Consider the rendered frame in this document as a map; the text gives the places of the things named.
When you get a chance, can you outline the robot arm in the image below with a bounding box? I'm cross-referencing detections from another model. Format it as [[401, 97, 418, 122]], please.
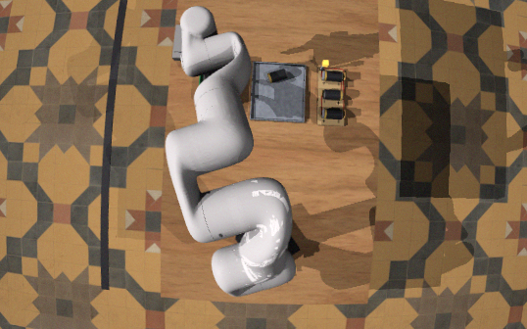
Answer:
[[166, 6, 296, 297]]

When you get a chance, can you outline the black battery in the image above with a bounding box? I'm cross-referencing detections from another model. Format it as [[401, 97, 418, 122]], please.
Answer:
[[323, 89, 343, 101], [266, 69, 288, 83], [324, 109, 343, 119], [323, 70, 343, 82]]

